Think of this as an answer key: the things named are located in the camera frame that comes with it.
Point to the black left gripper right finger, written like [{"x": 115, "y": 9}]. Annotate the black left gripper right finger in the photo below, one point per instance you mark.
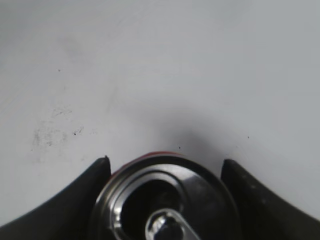
[{"x": 263, "y": 214}]

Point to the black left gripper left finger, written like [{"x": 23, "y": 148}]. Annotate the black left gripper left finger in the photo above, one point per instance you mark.
[{"x": 65, "y": 216}]

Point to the red cola can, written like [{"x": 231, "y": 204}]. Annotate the red cola can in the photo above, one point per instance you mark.
[{"x": 164, "y": 196}]

